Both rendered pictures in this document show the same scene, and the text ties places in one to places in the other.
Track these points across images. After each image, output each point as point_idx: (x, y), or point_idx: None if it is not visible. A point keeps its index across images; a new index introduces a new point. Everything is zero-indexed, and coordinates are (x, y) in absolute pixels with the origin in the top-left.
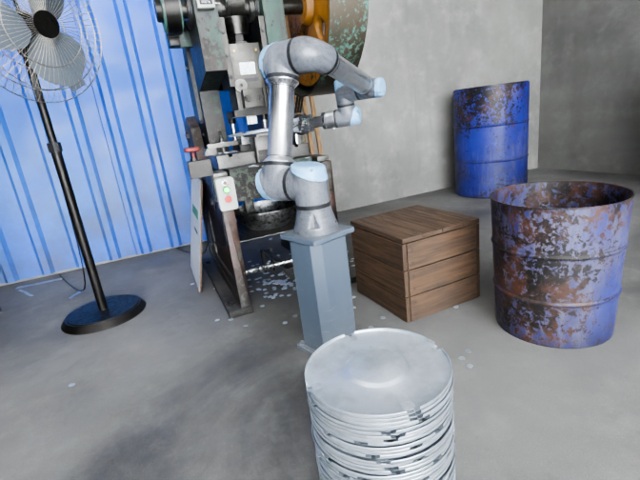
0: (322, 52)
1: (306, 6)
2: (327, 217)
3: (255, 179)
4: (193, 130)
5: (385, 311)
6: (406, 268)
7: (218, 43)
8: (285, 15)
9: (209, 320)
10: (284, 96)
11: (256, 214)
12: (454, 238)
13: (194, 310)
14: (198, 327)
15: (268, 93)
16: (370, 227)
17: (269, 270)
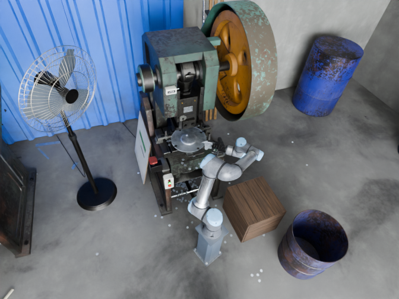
0: (234, 178)
1: (231, 72)
2: (218, 233)
3: (188, 207)
4: (147, 111)
5: (233, 230)
6: (246, 231)
7: (174, 105)
8: None
9: (151, 215)
10: (209, 184)
11: None
12: (272, 219)
13: (143, 202)
14: (146, 219)
15: None
16: (236, 202)
17: None
